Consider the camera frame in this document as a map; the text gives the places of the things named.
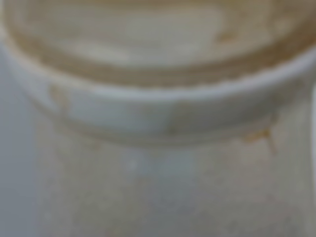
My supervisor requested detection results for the pink label drink bottle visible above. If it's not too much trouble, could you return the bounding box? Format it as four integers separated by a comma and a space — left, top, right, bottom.
0, 0, 316, 237

